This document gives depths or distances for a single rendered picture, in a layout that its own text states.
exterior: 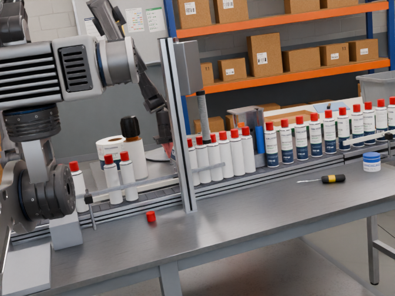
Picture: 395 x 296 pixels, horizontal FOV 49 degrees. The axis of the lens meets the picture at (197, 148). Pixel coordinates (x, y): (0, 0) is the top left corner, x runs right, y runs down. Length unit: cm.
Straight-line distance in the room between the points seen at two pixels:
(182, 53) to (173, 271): 75
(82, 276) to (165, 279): 27
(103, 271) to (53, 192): 36
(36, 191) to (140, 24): 498
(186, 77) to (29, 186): 70
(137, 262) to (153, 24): 487
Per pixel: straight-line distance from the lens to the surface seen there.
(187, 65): 161
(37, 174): 120
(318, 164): 205
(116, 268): 143
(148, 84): 178
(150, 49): 605
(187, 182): 169
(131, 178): 177
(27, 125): 116
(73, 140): 640
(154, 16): 606
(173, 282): 151
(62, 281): 144
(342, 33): 677
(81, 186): 177
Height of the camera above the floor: 148
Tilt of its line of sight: 14 degrees down
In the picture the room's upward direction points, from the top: 8 degrees counter-clockwise
